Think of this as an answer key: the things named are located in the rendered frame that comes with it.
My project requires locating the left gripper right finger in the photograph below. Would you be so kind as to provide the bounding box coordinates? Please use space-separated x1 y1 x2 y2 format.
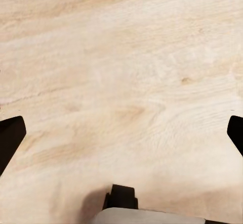
227 115 243 156

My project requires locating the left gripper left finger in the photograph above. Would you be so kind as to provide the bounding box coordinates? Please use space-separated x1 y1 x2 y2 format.
0 116 26 176

